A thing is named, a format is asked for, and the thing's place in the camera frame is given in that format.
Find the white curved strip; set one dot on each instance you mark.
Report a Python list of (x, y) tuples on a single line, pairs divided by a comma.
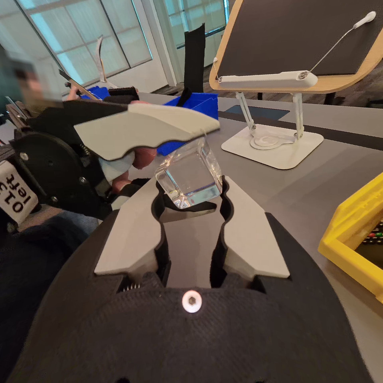
[(100, 56)]

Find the person's dark jacket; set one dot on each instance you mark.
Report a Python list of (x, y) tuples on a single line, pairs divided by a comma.
[(30, 269)]

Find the black cloth strip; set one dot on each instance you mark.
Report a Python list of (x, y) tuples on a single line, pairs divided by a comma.
[(194, 59)]

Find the large glass window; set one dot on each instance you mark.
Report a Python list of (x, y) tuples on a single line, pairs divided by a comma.
[(194, 21), (89, 36)]

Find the wooden book stand white base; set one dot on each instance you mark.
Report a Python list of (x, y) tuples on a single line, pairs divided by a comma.
[(269, 36)]

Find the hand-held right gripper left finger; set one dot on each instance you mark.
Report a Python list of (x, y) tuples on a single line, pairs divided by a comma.
[(131, 233)]

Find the clear acrylic cube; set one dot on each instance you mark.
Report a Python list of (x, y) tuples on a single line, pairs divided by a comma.
[(191, 176)]

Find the thin brown board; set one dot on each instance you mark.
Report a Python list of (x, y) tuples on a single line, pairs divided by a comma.
[(79, 85)]

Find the person's left hand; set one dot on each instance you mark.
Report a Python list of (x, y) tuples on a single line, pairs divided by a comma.
[(145, 157)]

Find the blue plastic bin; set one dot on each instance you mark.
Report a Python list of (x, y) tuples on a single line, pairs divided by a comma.
[(200, 104)]

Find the yellow plastic bin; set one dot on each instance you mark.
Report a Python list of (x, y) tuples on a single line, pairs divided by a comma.
[(341, 239)]

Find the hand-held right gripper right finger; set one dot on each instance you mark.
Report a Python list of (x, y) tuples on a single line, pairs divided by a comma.
[(251, 239)]

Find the dark table mat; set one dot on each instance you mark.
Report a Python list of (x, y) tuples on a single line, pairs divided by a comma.
[(257, 112)]

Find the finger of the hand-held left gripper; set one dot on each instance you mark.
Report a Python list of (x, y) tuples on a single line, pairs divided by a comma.
[(143, 125), (191, 216)]

